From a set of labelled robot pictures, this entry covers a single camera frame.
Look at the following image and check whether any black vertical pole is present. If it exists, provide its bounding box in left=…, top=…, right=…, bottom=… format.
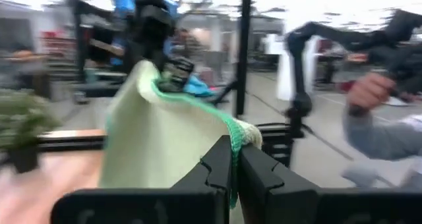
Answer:
left=234, top=0, right=254, bottom=119

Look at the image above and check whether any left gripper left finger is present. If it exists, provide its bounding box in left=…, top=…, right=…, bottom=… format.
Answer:
left=51, top=134, right=233, bottom=224

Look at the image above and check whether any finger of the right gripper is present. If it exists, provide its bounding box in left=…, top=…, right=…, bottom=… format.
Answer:
left=158, top=61, right=179, bottom=92
left=174, top=57, right=195, bottom=90

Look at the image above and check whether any person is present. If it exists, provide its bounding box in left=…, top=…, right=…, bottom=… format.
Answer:
left=341, top=111, right=422, bottom=189

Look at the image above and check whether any bushy potted plant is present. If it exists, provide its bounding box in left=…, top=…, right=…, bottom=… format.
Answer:
left=0, top=91, right=61, bottom=174

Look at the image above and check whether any person's hand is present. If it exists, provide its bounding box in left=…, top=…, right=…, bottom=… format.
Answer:
left=345, top=72, right=397, bottom=117

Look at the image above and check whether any green microfiber towel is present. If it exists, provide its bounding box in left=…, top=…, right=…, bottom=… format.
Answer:
left=98, top=59, right=263, bottom=209

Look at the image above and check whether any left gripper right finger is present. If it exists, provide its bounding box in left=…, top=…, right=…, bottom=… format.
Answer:
left=239, top=144, right=422, bottom=224

